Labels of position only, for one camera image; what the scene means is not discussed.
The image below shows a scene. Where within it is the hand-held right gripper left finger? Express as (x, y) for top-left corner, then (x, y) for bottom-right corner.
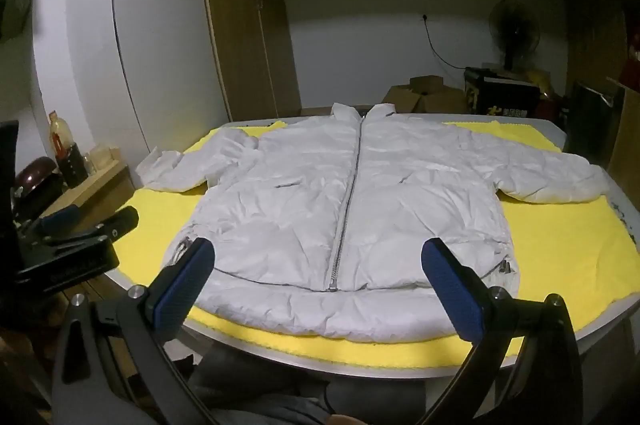
(50, 236), (221, 425)

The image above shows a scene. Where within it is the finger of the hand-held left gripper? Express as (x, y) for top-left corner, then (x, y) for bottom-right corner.
(39, 204), (82, 237)
(47, 206), (140, 249)

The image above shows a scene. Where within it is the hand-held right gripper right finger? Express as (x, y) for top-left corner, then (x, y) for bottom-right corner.
(415, 237), (585, 425)

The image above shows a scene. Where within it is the white puffer jacket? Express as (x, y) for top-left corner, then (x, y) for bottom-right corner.
(136, 102), (612, 343)

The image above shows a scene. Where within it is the wooden side shelf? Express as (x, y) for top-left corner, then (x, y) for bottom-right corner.
(30, 159), (136, 232)

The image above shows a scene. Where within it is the dark round bowl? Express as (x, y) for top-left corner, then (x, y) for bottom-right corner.
(13, 157), (59, 207)

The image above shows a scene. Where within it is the plastic bottle with red label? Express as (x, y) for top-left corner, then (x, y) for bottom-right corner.
(48, 110), (89, 189)

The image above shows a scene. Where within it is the yellow blanket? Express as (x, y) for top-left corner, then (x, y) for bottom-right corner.
(107, 119), (640, 371)

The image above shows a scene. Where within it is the open cardboard box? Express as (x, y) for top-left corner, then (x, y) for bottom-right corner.
(382, 84), (469, 114)

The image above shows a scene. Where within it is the black printed box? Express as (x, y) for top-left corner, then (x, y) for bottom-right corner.
(464, 66), (542, 117)

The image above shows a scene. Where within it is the small cardboard box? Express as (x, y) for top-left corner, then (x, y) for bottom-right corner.
(409, 76), (446, 95)

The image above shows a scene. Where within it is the dark cabinet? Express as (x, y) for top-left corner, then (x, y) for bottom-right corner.
(567, 80), (626, 167)

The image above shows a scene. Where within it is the wooden wardrobe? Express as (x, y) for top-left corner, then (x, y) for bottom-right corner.
(199, 0), (303, 122)

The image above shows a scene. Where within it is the wooden board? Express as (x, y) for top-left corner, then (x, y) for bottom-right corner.
(606, 76), (640, 208)

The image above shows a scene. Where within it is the black standing fan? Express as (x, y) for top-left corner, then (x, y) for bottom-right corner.
(487, 0), (542, 73)

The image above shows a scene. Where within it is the black wall cable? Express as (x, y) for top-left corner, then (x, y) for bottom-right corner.
(424, 19), (470, 71)

